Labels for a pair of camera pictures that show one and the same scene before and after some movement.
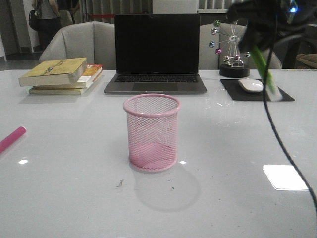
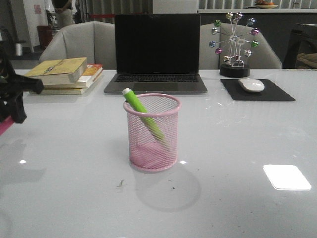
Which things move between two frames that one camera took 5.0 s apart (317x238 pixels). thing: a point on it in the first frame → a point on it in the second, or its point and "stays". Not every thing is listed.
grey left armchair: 94,40 stays
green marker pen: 262,65 → 144,114
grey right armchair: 219,45 stays
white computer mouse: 250,85 stays
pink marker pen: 12,138 → 6,124
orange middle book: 88,76 stays
